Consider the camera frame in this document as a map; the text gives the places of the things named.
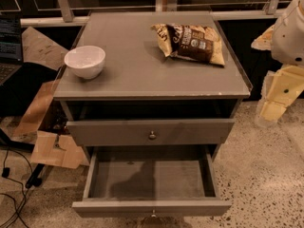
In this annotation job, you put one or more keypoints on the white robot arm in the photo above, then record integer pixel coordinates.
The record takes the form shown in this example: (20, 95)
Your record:
(287, 47)

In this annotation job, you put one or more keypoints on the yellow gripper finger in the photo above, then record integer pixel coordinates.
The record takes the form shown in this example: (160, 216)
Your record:
(271, 111)

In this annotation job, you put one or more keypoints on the white ceramic bowl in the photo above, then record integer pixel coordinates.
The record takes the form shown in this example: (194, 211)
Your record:
(86, 62)

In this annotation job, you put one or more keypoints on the brown yellow chip bag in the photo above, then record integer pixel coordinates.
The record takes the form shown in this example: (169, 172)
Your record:
(190, 42)

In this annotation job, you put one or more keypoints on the grey drawer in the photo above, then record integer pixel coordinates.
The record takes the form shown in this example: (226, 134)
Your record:
(157, 181)
(150, 132)

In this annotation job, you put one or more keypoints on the metal railing frame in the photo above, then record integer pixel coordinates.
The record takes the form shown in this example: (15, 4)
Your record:
(59, 13)

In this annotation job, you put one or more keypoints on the grey top drawer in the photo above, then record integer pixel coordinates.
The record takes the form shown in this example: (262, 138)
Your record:
(150, 132)

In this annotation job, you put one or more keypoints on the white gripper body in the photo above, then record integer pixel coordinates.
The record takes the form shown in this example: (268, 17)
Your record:
(289, 38)

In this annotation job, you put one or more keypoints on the open laptop computer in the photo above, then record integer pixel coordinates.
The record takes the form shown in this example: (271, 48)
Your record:
(11, 49)

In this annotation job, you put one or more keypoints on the grey wooden drawer cabinet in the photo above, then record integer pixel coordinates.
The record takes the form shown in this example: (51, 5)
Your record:
(139, 83)

